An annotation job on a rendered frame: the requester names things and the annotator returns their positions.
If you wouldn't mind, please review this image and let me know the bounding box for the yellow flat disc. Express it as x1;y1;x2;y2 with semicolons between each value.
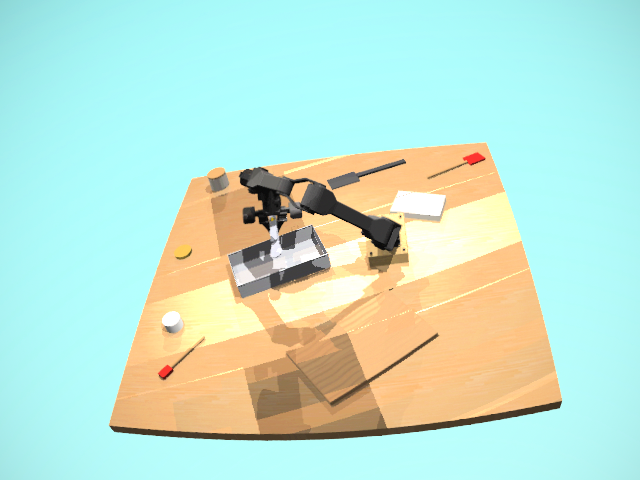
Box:
174;245;192;260

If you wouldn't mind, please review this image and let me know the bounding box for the grey spatula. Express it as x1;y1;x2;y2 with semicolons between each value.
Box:
326;159;406;190

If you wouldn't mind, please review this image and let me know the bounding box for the white flat block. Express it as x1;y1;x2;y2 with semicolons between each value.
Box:
390;191;446;222

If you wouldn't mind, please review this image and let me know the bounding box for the grey cylinder with orange top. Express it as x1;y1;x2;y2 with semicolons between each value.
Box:
207;167;229;192

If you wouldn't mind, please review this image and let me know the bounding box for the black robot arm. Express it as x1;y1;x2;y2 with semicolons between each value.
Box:
238;167;402;251

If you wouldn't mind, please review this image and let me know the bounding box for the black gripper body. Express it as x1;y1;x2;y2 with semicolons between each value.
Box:
242;194;303;224

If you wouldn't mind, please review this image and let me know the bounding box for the white cylinder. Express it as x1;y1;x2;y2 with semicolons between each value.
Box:
162;312;184;334

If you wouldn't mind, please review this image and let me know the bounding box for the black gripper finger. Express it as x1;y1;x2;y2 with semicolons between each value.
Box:
259;216;270;234
276;215;287;233

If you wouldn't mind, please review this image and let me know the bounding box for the grey metal roasting tin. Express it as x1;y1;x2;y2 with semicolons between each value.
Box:
227;224;331;299

